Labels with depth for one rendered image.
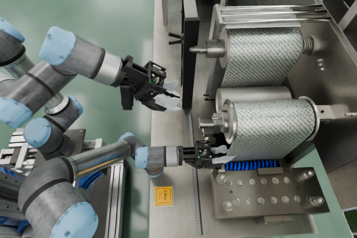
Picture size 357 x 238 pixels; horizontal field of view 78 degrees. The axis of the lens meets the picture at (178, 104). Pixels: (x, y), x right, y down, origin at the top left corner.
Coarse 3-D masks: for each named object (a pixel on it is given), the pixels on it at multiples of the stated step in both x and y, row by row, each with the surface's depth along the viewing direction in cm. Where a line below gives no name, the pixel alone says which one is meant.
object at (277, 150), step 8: (232, 144) 73; (240, 144) 73; (248, 144) 73; (256, 144) 74; (264, 144) 74; (272, 144) 74; (280, 144) 75; (288, 144) 75; (296, 144) 75; (232, 152) 79; (240, 152) 79; (248, 152) 80; (256, 152) 80; (264, 152) 81; (272, 152) 81; (280, 152) 81; (288, 152) 82; (232, 160) 87; (240, 160) 87; (248, 160) 88; (256, 160) 88
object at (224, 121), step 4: (220, 112) 73; (224, 112) 70; (220, 116) 73; (224, 116) 69; (220, 120) 74; (224, 120) 68; (228, 120) 68; (220, 124) 73; (224, 124) 68; (228, 124) 68; (220, 128) 73; (224, 128) 69; (228, 128) 69; (224, 132) 70
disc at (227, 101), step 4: (228, 100) 69; (224, 104) 75; (228, 104) 70; (232, 108) 66; (232, 112) 66; (232, 116) 66; (232, 120) 66; (232, 124) 66; (232, 128) 66; (232, 132) 66; (232, 136) 67; (228, 140) 71; (232, 140) 67
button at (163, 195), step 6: (168, 186) 92; (156, 192) 91; (162, 192) 91; (168, 192) 91; (156, 198) 90; (162, 198) 90; (168, 198) 90; (156, 204) 88; (162, 204) 88; (168, 204) 88
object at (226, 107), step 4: (232, 104) 71; (224, 108) 73; (228, 108) 68; (228, 112) 68; (228, 116) 68; (236, 116) 67; (236, 120) 66; (236, 124) 66; (236, 128) 67; (228, 132) 69; (236, 132) 67; (228, 136) 69
